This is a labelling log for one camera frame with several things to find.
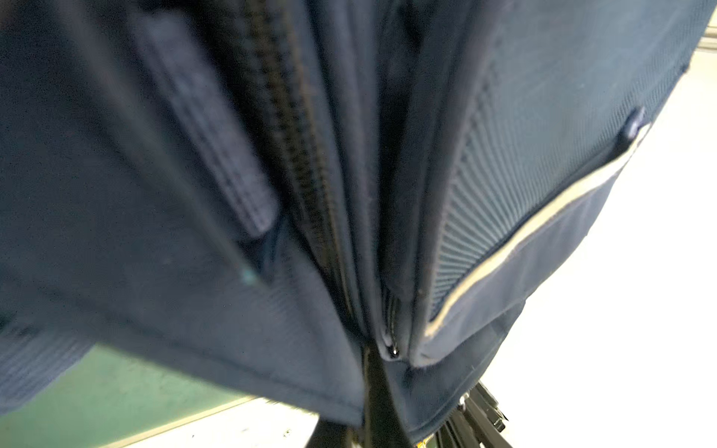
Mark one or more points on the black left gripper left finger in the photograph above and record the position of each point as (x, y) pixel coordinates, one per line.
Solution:
(328, 434)

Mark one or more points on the navy blue student backpack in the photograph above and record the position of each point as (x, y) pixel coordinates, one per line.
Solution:
(253, 192)

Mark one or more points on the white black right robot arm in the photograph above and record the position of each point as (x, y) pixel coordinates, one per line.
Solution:
(477, 422)

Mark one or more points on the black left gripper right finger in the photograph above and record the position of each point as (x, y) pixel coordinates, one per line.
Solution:
(382, 427)

